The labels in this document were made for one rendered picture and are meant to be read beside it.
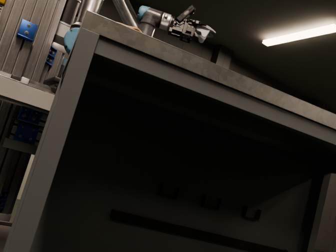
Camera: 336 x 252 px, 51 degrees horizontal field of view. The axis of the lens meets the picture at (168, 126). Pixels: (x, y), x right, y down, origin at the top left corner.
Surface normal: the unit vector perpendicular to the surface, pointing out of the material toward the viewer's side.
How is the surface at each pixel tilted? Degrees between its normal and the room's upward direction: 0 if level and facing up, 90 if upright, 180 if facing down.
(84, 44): 90
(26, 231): 90
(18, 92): 90
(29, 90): 90
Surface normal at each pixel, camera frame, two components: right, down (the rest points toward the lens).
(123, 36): 0.35, -0.03
